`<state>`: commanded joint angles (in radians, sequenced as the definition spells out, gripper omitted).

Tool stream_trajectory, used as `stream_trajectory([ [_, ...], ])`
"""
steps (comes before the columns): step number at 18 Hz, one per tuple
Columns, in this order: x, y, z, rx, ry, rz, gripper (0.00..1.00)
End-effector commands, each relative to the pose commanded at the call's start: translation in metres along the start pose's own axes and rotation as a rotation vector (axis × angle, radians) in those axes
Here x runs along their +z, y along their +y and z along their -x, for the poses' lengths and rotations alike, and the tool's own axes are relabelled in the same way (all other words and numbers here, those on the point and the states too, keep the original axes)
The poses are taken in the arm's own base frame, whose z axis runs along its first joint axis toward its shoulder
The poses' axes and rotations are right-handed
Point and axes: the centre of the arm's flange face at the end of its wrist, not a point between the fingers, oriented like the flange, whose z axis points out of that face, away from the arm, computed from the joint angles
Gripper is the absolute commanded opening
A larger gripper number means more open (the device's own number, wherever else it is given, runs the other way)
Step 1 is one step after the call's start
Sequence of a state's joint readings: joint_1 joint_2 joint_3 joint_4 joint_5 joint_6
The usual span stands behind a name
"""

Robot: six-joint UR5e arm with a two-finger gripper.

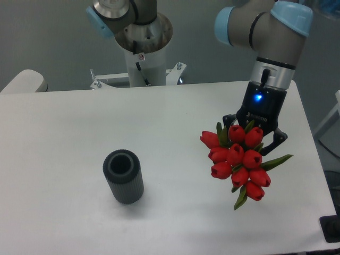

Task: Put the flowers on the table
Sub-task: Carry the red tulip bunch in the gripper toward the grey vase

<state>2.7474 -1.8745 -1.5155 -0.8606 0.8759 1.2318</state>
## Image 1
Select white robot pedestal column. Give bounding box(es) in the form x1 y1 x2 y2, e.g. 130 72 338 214
114 12 174 88

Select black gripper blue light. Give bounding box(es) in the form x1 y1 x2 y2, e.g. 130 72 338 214
222 82 288 156

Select red tulip bouquet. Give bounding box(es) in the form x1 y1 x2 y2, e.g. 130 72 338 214
200 121 293 210

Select white metal base frame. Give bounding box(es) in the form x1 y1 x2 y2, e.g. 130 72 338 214
90 62 187 90

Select black device at table edge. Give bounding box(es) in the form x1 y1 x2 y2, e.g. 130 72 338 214
319 215 339 243

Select white chair armrest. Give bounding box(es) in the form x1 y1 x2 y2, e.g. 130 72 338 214
1 69 48 95

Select white furniture frame right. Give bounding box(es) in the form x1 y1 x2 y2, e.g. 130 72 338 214
313 90 340 157

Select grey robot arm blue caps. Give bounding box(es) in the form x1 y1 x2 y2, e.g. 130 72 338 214
86 1 313 155

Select dark grey ribbed vase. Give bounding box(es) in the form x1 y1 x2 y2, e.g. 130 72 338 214
103 149 144 205

